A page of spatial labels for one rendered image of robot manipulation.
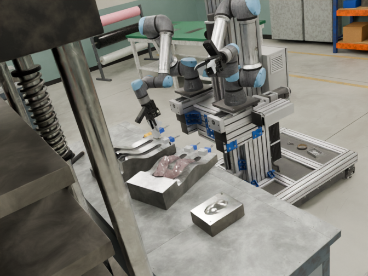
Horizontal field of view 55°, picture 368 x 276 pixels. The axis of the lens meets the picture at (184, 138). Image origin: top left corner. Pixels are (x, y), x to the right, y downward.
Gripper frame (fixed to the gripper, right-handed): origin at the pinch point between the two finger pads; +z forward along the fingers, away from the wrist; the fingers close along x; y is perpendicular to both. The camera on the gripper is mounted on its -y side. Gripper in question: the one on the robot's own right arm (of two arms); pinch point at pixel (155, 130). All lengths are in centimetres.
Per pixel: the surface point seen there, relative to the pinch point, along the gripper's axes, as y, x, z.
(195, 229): -35, -81, 21
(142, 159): -22.8, -17.5, 4.4
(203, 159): 3.2, -42.5, 15.5
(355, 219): 86, -68, 118
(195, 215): -32, -81, 15
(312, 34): 482, 254, 107
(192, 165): -9, -49, 11
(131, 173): -32.7, -16.8, 8.5
